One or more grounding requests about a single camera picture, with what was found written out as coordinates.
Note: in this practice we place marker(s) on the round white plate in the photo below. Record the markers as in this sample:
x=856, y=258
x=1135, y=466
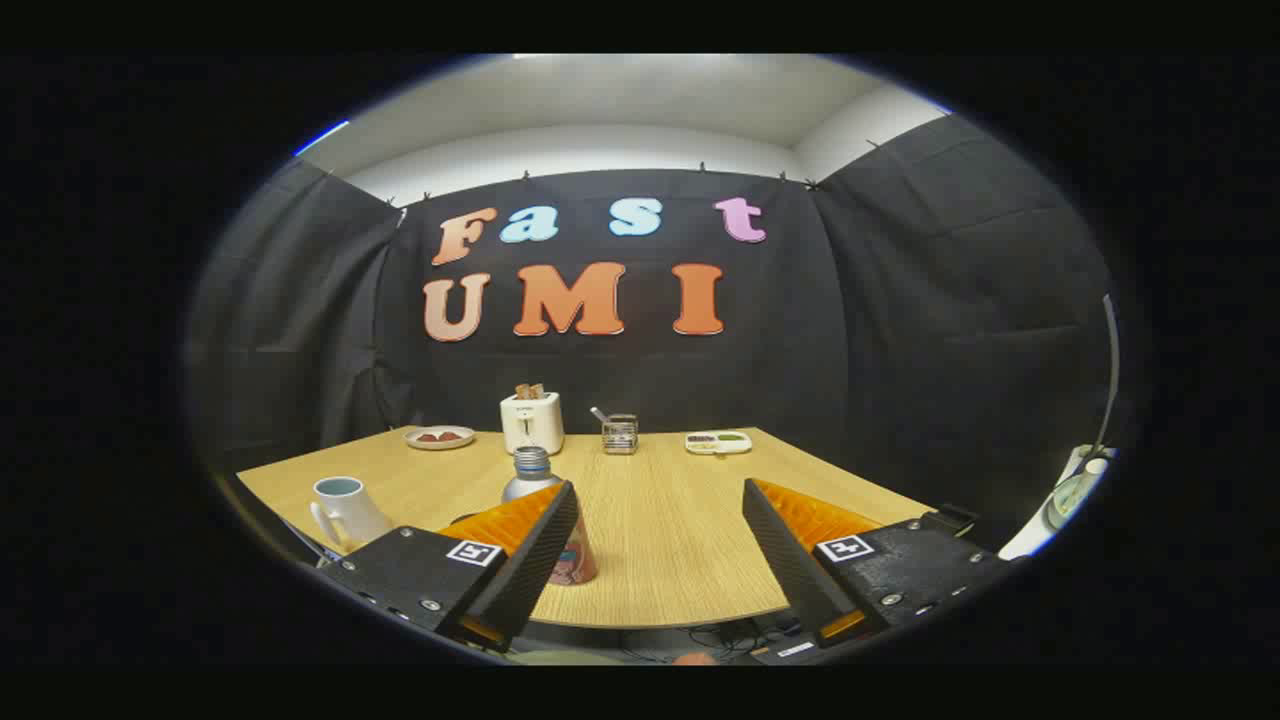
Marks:
x=440, y=443

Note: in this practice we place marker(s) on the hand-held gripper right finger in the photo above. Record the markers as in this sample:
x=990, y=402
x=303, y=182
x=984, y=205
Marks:
x=790, y=560

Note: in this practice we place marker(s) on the white divided tray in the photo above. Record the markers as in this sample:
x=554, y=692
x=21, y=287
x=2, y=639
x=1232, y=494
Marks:
x=718, y=443

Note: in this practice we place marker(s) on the white toaster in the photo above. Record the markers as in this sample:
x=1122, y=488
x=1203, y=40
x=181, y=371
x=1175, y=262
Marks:
x=530, y=425

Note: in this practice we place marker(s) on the silver juice bottle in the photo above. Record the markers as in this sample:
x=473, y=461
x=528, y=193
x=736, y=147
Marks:
x=530, y=478

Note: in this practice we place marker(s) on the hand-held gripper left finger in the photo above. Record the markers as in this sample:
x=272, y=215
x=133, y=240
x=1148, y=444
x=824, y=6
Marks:
x=535, y=560

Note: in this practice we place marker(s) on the wooden table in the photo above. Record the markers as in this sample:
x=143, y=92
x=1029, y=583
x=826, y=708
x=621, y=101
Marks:
x=660, y=520

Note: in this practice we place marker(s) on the white cup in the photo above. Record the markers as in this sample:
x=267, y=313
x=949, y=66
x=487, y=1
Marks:
x=345, y=508

